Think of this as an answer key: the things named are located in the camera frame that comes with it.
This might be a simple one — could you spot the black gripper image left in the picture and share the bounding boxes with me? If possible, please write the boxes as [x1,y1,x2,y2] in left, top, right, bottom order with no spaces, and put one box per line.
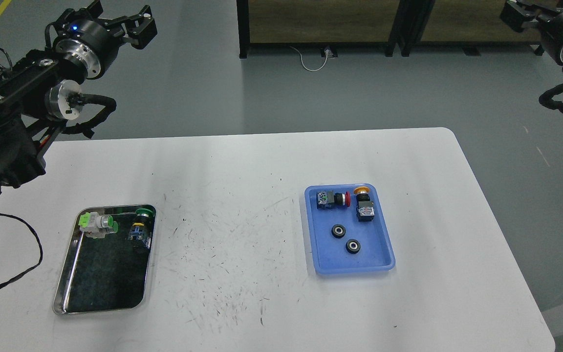
[53,0,158,64]

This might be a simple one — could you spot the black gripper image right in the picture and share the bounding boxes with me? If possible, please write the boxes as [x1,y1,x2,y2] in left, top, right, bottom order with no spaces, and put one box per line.
[500,0,563,49]

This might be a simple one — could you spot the black gear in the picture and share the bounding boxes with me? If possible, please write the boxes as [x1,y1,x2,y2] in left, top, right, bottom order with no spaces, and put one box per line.
[346,239,361,254]
[330,223,346,239]

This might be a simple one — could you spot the silver metal tray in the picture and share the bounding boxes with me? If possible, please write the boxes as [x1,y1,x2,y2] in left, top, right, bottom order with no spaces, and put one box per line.
[53,203,156,316]

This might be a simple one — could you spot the blue plastic tray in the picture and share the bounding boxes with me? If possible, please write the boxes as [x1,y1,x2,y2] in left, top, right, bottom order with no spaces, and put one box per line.
[304,183,396,275]

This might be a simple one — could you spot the black framed wooden cabinet right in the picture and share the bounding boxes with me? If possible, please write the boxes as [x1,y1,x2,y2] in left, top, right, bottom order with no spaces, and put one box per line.
[398,0,540,57]

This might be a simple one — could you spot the black framed wooden cabinet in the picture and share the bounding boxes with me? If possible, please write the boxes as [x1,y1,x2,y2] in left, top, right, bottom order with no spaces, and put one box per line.
[236,0,411,59]
[398,0,540,57]

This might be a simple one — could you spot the black framed wooden cabinet left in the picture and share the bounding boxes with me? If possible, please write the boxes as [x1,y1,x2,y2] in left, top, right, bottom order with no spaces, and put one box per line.
[236,0,411,59]

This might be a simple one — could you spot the white cable on floor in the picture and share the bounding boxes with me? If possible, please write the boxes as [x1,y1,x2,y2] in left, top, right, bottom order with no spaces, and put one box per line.
[289,45,337,72]

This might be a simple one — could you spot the green white push button switch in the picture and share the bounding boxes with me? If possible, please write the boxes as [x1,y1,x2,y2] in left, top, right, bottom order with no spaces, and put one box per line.
[77,212,119,239]

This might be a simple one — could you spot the green black push button switch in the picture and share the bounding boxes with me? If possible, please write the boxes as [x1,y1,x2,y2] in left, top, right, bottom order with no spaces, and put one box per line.
[127,207,155,250]

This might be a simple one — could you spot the yellow push button switch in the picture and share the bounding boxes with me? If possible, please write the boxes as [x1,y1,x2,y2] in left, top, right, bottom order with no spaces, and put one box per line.
[353,186,375,222]

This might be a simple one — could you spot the red push button switch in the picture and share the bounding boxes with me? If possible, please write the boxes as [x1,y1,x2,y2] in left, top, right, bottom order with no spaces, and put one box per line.
[316,190,351,210]

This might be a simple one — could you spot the black cable image left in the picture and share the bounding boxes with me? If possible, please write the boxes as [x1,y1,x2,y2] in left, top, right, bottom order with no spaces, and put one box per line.
[0,213,44,290]

